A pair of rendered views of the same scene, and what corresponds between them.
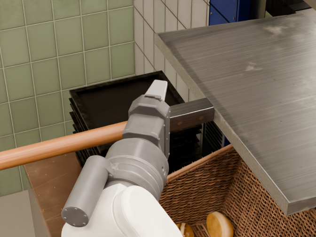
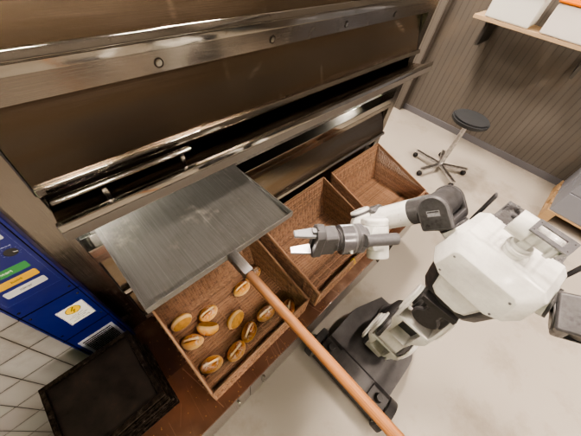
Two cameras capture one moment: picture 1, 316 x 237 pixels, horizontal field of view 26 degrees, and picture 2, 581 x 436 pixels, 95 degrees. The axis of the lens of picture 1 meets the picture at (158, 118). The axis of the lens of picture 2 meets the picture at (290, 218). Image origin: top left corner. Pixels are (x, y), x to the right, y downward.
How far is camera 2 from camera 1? 113 cm
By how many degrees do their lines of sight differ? 78
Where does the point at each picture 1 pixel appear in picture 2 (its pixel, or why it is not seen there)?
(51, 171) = not seen: outside the picture
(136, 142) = (346, 229)
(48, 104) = not seen: outside the picture
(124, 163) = (360, 230)
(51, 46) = not seen: outside the picture
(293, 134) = (237, 219)
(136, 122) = (332, 234)
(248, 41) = (140, 253)
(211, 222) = (179, 326)
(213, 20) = (38, 317)
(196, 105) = (236, 257)
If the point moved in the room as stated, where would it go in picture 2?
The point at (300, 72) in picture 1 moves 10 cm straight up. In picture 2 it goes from (177, 222) to (170, 202)
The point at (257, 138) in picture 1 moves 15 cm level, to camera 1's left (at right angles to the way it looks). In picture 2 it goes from (245, 232) to (258, 269)
